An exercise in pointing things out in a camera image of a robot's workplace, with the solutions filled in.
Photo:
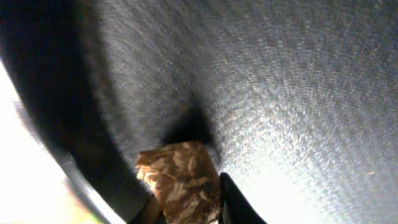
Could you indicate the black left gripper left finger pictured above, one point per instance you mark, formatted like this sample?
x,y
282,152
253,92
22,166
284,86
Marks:
x,y
151,213

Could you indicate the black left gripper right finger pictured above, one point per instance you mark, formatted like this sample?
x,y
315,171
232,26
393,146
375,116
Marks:
x,y
236,208

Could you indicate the brown food scrap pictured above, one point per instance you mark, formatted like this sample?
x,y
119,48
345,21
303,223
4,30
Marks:
x,y
184,181

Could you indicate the black round tray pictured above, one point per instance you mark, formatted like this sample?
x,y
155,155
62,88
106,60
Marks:
x,y
295,100

